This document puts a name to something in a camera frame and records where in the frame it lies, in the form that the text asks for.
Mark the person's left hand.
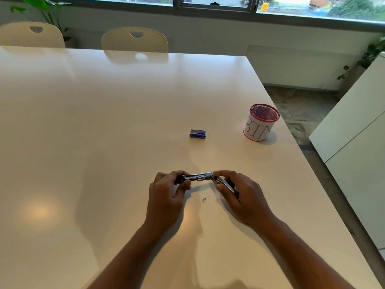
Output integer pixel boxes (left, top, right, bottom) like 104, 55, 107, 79
145, 170, 192, 234

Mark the person's right hand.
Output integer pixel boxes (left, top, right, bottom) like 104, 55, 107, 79
213, 170, 274, 234

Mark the silver metal stapler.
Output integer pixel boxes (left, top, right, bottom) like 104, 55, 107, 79
180, 172, 239, 199

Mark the person's left forearm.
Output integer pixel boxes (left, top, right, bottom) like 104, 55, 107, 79
87, 215, 184, 289

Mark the person's right forearm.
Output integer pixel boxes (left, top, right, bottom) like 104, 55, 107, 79
254, 215, 366, 289

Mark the red mesh cup white label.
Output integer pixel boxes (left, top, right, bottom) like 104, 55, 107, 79
243, 104, 280, 142

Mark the white cabinet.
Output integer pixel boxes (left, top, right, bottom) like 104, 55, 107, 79
309, 51, 385, 251

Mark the cream plastic chair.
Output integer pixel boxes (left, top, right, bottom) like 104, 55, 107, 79
101, 27, 168, 53
0, 22, 66, 48

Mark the trailing green vine plant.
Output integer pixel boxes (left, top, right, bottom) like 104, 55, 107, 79
337, 34, 385, 80

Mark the green leafy potted plant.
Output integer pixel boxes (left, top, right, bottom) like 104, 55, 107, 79
10, 0, 73, 42

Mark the grey window frame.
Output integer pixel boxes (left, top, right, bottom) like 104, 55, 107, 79
48, 0, 385, 33

